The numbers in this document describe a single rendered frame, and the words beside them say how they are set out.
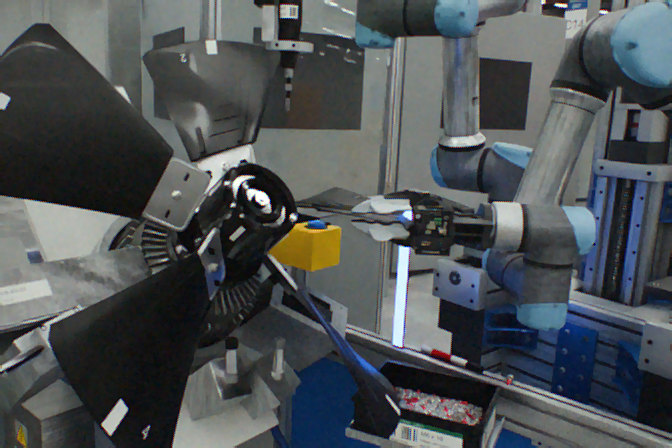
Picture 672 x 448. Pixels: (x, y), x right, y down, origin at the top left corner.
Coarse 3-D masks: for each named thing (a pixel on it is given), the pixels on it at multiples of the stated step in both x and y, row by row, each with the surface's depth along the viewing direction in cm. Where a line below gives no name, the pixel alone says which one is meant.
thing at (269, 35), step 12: (264, 0) 87; (276, 0) 88; (264, 12) 87; (276, 12) 89; (264, 24) 88; (276, 24) 89; (264, 36) 88; (276, 36) 90; (276, 48) 87; (288, 48) 86; (300, 48) 87; (312, 48) 89
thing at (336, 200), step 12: (324, 192) 114; (336, 192) 115; (348, 192) 116; (300, 204) 97; (312, 204) 95; (324, 204) 100; (336, 204) 101; (348, 204) 103; (360, 216) 97; (372, 216) 99; (384, 216) 103; (396, 216) 107; (408, 228) 102
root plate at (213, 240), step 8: (216, 232) 80; (208, 240) 78; (216, 240) 80; (200, 248) 76; (216, 248) 81; (200, 256) 76; (208, 256) 78; (216, 256) 81; (208, 264) 79; (224, 264) 84; (208, 272) 79; (224, 272) 84; (208, 280) 80; (208, 288) 80; (216, 288) 83
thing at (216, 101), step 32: (160, 64) 100; (192, 64) 100; (224, 64) 101; (256, 64) 102; (160, 96) 98; (192, 96) 97; (224, 96) 97; (256, 96) 97; (192, 128) 95; (224, 128) 94; (256, 128) 94; (192, 160) 93
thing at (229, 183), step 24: (240, 168) 83; (264, 168) 86; (216, 192) 81; (240, 192) 81; (264, 192) 85; (288, 192) 87; (216, 216) 81; (240, 216) 79; (264, 216) 82; (288, 216) 85; (192, 240) 86; (240, 240) 81; (264, 240) 81; (240, 264) 89
